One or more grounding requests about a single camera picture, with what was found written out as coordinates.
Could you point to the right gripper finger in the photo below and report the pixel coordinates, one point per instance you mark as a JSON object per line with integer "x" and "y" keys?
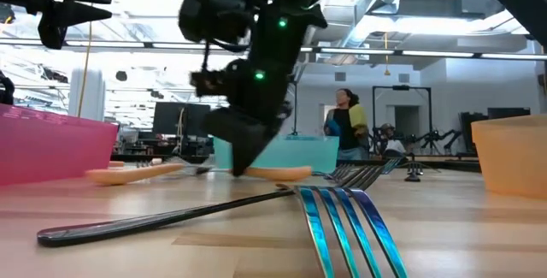
{"x": 243, "y": 141}
{"x": 269, "y": 134}

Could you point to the background black robot arm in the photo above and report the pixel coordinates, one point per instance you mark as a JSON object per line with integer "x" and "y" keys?
{"x": 444, "y": 134}

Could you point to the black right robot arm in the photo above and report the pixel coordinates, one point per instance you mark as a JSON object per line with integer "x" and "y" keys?
{"x": 513, "y": 0}

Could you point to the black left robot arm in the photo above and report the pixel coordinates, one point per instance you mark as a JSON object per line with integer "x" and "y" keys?
{"x": 6, "y": 90}

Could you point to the teal plastic bin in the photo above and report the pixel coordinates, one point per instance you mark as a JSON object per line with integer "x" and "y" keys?
{"x": 307, "y": 154}

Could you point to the black monitor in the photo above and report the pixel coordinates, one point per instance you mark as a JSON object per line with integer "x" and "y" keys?
{"x": 166, "y": 117}
{"x": 194, "y": 120}

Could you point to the person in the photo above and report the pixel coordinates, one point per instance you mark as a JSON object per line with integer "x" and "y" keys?
{"x": 344, "y": 128}
{"x": 393, "y": 145}

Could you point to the white column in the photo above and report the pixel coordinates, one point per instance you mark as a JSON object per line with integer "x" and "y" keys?
{"x": 96, "y": 94}

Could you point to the ceiling light bar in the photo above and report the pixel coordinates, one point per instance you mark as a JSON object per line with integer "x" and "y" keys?
{"x": 363, "y": 50}

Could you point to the iridescent blue fork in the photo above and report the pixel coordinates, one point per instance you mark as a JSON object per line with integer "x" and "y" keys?
{"x": 391, "y": 166}
{"x": 316, "y": 235}

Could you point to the pink plastic bin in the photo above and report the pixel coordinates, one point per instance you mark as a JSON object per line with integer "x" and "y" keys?
{"x": 55, "y": 145}

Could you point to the black cabinet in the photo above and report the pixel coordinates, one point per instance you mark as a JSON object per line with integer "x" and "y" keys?
{"x": 474, "y": 132}

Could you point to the orange plastic bin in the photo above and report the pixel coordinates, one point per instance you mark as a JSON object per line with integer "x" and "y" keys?
{"x": 513, "y": 154}

